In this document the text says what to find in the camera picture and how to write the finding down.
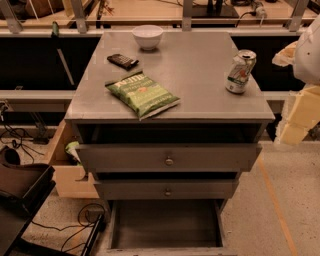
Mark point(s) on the middle grey drawer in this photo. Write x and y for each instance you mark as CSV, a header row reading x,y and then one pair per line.
x,y
166,189

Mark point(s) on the metal railing frame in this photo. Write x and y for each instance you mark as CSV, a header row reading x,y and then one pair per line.
x,y
92,17

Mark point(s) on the green chip bag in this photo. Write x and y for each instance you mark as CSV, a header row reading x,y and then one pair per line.
x,y
142,94

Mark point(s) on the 7up soda can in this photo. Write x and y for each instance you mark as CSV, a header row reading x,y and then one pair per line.
x,y
242,65

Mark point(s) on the light wooden box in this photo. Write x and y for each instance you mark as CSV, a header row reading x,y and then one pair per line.
x,y
71,180

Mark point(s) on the bottom open grey drawer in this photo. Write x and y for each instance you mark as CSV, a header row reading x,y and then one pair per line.
x,y
167,228

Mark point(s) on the grey drawer cabinet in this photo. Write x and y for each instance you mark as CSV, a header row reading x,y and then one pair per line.
x,y
165,141

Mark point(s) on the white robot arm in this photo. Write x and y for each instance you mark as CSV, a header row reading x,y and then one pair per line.
x,y
306,67

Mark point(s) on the green handled tool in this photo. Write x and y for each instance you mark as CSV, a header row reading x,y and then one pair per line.
x,y
55,35

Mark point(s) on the white bowl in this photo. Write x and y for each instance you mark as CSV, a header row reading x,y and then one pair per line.
x,y
147,36

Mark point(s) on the dark cart at left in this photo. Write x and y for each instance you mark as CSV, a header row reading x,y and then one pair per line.
x,y
23,189

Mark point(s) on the top grey drawer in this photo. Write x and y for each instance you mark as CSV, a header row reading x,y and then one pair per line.
x,y
118,158

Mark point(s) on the green bag in box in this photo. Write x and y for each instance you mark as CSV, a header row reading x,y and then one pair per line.
x,y
70,150

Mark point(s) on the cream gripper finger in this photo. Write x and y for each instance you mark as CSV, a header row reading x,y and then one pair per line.
x,y
286,56
301,113

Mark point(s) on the dark chocolate bar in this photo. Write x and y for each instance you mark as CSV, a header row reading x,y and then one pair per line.
x,y
122,61

